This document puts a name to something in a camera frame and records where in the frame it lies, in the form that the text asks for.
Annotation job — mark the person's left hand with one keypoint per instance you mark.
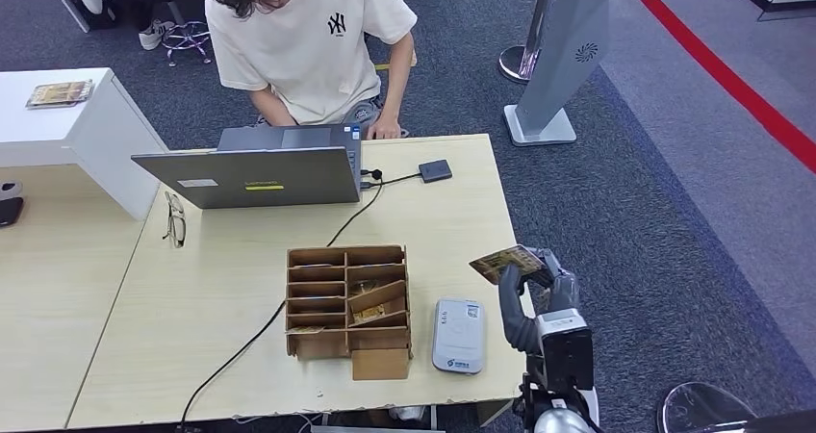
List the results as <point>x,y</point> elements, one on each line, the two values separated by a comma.
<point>384,127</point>

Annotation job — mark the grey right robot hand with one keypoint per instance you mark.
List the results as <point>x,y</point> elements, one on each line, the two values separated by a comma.
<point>516,328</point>

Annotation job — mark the gold patterned ID card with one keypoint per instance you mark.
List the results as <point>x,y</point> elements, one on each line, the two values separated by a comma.
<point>503,261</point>

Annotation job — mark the person's right forearm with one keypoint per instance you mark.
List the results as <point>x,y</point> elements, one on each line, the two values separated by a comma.
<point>277,114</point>

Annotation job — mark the person's left forearm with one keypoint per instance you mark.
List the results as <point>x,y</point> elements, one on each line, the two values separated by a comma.
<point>396,89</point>

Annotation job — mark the pale grey card reader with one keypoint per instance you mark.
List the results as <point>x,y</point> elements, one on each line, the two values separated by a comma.
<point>459,338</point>

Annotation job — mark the small black square device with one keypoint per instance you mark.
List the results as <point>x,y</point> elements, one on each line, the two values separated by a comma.
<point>435,170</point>

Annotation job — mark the yellow floor tape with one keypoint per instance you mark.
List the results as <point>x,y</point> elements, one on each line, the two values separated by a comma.
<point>411,60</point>

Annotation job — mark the tan table leg panel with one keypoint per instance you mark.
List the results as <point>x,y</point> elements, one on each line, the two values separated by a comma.
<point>494,412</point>

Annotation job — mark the grey laptop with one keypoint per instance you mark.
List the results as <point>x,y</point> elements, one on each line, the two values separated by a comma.
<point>255,175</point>

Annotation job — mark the white item under table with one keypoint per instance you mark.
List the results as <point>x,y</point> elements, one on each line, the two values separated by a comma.
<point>408,413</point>

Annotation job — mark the cardboard slot organizer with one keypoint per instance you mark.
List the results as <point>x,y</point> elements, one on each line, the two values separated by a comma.
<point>315,302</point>

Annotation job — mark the grey kiosk stand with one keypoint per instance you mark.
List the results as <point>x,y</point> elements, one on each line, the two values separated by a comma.
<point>561,47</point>

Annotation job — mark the round glossy grey cover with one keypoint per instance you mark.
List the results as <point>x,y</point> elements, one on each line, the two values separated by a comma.
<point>701,408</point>

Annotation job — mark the eyeglasses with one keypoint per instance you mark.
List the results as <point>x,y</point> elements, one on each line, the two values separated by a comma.
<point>176,229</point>

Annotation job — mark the white cabinet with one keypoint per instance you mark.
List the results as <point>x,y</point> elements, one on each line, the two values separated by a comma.
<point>95,137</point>

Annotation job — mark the stack of patterned cards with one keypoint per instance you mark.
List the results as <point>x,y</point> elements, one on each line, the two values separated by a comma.
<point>60,92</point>

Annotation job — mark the black and grey device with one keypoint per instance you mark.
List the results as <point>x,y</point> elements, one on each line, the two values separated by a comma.
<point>9,210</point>

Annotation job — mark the chrome stanchion post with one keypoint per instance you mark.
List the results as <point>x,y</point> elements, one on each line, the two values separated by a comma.
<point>517,63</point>

